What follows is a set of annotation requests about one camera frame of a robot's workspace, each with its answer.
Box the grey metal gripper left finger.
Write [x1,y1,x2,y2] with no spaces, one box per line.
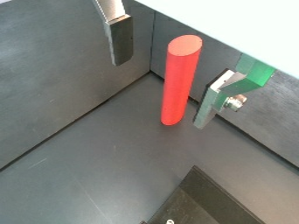
[92,0,133,67]

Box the gripper green and grey right finger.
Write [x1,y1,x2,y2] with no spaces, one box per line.
[192,54,276,130]

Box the black curved peg holder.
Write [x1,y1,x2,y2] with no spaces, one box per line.
[140,165,265,224]

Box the red oval peg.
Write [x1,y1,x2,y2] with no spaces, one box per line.
[161,35,202,125]

